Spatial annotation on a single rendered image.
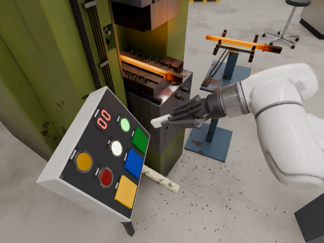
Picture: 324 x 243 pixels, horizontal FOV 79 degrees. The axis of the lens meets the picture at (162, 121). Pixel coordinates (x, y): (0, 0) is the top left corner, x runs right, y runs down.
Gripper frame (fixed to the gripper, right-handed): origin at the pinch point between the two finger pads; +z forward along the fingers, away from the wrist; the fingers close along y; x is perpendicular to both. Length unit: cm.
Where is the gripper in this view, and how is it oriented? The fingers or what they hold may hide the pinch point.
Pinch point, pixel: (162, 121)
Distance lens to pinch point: 64.6
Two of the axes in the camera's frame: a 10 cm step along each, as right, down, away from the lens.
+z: -8.6, 2.5, 4.5
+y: 1.4, -7.3, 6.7
